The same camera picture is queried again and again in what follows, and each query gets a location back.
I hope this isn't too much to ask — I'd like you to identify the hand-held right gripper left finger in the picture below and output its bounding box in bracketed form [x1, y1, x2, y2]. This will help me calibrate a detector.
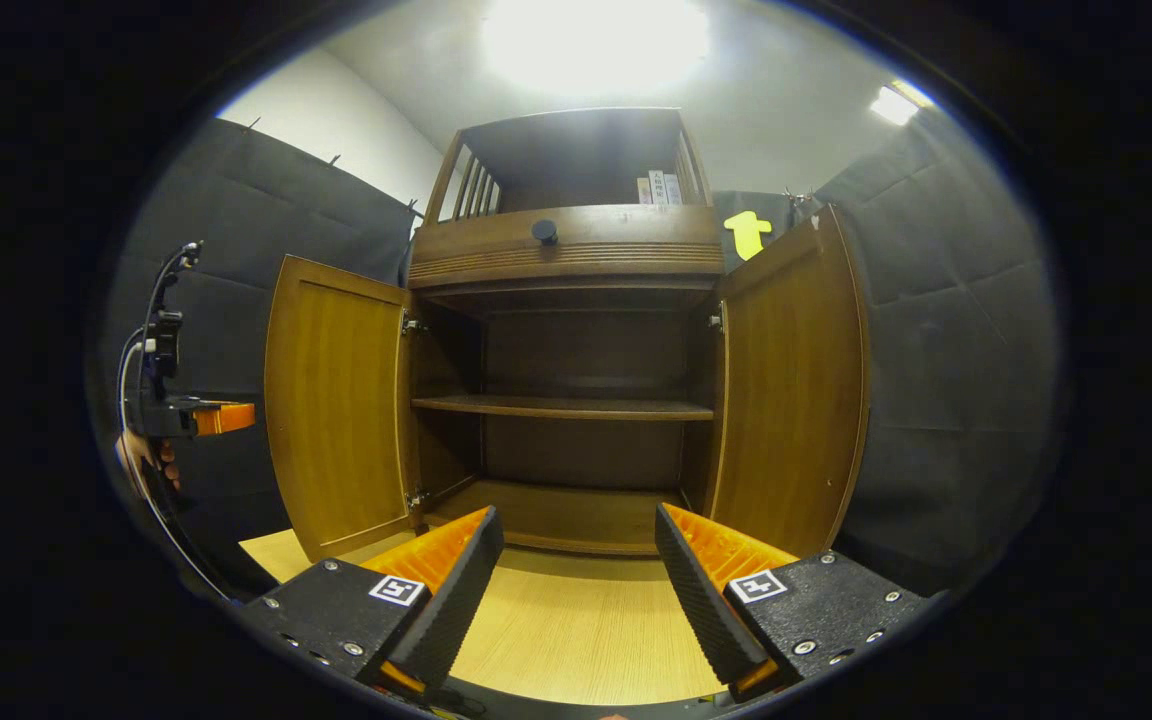
[236, 505, 505, 696]

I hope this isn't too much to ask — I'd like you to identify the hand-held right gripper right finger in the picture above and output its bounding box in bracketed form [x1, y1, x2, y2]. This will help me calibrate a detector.
[654, 502, 949, 701]

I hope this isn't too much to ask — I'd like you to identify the wooden shoe cabinet door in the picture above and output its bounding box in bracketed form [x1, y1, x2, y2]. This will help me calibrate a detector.
[706, 205, 872, 561]
[264, 254, 422, 563]

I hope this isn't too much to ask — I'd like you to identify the wooden double-door shoe cabinet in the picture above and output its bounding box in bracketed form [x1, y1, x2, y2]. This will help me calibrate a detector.
[406, 107, 727, 557]

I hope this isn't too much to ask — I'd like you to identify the wooden inner cabinet shelf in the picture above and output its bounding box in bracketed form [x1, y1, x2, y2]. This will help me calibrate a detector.
[412, 394, 715, 422]

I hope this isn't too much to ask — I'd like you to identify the wooden cabinet drawer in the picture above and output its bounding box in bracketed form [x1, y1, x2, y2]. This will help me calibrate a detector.
[408, 204, 725, 291]

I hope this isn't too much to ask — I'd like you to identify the black backdrop cloth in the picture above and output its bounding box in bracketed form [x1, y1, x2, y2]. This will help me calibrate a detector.
[96, 108, 1062, 601]

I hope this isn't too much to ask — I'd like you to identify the large ceiling light panel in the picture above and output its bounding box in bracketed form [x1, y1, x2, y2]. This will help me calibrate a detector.
[481, 0, 712, 96]

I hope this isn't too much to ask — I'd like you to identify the small ceiling light panel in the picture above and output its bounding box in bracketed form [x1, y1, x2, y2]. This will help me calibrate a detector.
[871, 80, 935, 127]

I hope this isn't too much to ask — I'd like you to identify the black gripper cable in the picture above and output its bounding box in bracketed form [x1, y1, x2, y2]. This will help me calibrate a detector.
[116, 250, 235, 603]

